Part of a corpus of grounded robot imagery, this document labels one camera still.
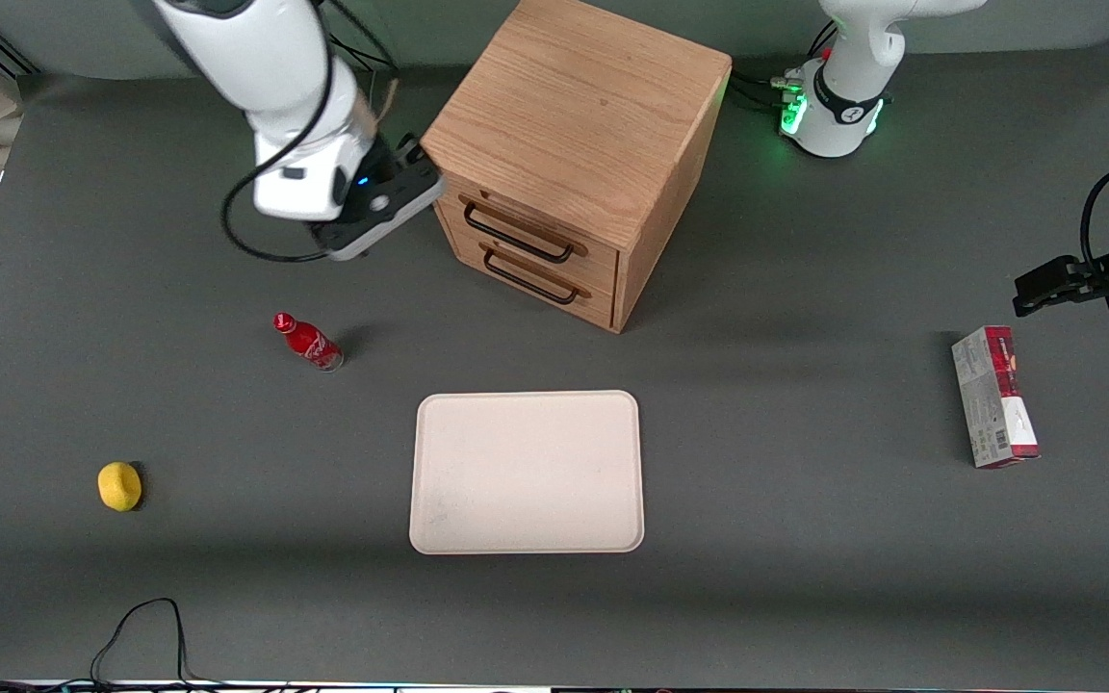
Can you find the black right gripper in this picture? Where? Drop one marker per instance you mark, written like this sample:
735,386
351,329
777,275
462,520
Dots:
384,164

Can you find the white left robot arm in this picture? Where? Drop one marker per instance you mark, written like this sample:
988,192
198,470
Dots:
843,106

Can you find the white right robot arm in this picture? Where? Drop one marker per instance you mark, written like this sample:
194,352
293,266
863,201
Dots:
266,67

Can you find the wooden two-drawer cabinet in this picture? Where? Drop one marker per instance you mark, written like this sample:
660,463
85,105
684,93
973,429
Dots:
574,106

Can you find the wooden drawer below cabinet lid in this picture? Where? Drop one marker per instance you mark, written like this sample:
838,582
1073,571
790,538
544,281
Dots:
603,258

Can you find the wooden drawer at cabinet base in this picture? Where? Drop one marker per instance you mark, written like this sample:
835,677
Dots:
598,306

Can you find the grey and red carton box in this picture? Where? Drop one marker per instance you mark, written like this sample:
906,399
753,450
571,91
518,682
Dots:
992,404

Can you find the red cola bottle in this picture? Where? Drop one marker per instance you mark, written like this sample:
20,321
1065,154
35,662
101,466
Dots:
309,343

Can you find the beige rectangular tray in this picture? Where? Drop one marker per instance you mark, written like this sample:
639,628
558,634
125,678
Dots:
526,472

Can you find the yellow lemon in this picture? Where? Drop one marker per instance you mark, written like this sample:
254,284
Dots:
119,486

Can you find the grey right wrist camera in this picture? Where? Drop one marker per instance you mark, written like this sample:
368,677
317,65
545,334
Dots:
383,217

